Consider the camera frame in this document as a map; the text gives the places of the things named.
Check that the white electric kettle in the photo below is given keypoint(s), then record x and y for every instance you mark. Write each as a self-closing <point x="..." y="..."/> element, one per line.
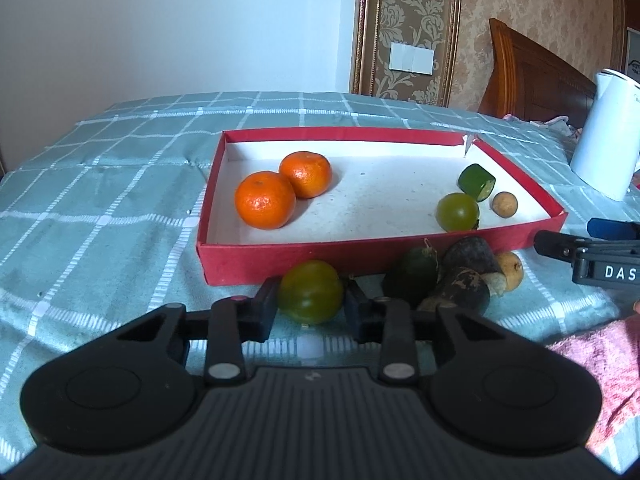
<point x="605" y="145"/>

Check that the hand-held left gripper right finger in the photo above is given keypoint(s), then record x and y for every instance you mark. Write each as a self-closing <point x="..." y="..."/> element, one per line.
<point x="354" y="306"/>

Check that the wooden headboard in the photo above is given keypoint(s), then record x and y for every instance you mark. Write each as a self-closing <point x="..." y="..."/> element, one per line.
<point x="535" y="75"/>

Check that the red cardboard box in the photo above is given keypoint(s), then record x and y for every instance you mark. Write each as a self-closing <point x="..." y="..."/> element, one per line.
<point x="380" y="210"/>

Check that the dark green round fruit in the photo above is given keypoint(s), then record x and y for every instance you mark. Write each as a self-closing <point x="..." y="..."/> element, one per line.
<point x="412" y="275"/>

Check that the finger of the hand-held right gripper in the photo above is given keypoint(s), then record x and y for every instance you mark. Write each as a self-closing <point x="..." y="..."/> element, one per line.
<point x="612" y="229"/>
<point x="552" y="244"/>

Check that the crumpled pink cloth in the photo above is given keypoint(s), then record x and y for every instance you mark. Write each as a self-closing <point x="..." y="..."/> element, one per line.
<point x="550" y="124"/>

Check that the brown longan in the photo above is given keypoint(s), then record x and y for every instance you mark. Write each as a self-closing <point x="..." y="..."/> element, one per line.
<point x="511" y="270"/>
<point x="504" y="204"/>

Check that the pink towel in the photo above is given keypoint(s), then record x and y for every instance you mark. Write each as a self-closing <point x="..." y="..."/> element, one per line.
<point x="605" y="365"/>

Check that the framed wall picture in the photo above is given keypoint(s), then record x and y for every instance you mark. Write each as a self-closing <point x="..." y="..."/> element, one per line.
<point x="634" y="60"/>

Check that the white wall switch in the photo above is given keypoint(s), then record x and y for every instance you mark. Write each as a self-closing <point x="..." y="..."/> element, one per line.
<point x="411" y="58"/>

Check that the orange mandarin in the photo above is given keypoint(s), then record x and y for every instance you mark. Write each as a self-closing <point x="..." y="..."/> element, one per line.
<point x="265" y="200"/>
<point x="306" y="174"/>

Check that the green cucumber piece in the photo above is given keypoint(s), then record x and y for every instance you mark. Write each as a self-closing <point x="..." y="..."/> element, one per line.
<point x="475" y="181"/>

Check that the green tomato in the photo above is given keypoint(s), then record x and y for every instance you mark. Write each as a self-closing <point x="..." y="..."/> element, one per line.
<point x="310" y="292"/>
<point x="457" y="212"/>

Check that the gold framed wallpaper panel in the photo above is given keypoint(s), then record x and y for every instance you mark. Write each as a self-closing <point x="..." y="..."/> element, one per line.
<point x="410" y="10"/>

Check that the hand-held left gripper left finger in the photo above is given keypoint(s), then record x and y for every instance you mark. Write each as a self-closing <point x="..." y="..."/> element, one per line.
<point x="267" y="306"/>

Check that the dark rough vegetable piece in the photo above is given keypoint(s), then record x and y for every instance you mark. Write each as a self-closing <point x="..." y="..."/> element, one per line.
<point x="475" y="257"/>
<point x="460" y="290"/>

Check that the green checked blanket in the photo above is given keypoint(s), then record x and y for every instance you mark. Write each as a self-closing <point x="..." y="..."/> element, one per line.
<point x="100" y="200"/>

